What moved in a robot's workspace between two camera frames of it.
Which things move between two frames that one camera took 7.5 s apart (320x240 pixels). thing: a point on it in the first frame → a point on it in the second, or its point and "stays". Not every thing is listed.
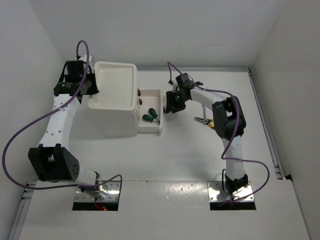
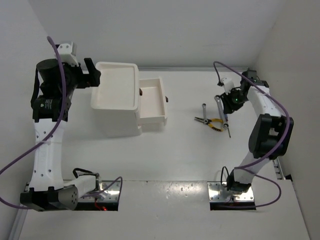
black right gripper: x=172 y=106 → x=228 y=107
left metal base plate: x=108 y=192 stays
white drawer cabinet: x=115 y=106 stays
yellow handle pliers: x=207 y=121 stays
